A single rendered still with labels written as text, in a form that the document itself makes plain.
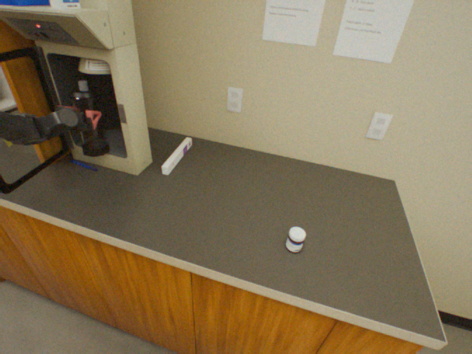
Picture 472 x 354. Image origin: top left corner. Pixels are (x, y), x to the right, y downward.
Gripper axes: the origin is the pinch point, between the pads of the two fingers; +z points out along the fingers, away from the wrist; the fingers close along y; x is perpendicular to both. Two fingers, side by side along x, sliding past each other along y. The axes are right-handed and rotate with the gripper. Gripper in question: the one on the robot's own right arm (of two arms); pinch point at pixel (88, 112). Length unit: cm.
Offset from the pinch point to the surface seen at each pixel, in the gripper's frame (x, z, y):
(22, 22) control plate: -28.3, -9.9, 7.7
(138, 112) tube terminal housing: -1.2, 5.3, -17.1
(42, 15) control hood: -30.7, -13.3, -3.7
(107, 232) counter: 25.7, -28.8, -23.7
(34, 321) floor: 120, -26, 45
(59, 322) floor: 120, -22, 31
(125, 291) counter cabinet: 65, -24, -21
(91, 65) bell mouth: -16.5, 0.8, -4.3
